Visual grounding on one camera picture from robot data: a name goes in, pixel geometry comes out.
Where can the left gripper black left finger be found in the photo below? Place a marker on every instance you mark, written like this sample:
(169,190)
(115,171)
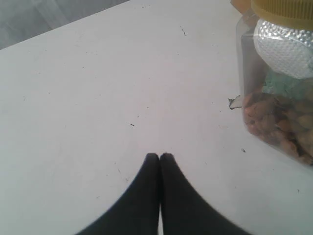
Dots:
(136,212)

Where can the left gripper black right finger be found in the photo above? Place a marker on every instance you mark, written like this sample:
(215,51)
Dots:
(184,211)

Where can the white backdrop curtain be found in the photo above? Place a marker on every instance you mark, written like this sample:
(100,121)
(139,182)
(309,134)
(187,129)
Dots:
(21,20)

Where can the clear jar with yellow lid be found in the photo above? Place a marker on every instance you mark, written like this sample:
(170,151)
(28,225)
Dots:
(275,60)

